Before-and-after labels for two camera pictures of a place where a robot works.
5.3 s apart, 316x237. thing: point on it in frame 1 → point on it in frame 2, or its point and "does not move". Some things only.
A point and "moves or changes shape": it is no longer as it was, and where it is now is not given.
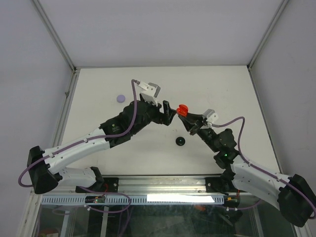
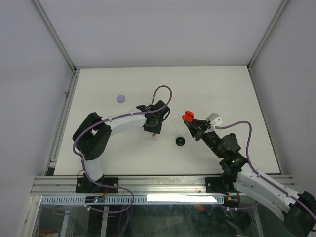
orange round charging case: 182,110 moves or changes shape
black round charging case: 180,141 does not move
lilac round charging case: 120,98 does not move
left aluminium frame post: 54,34 does not move
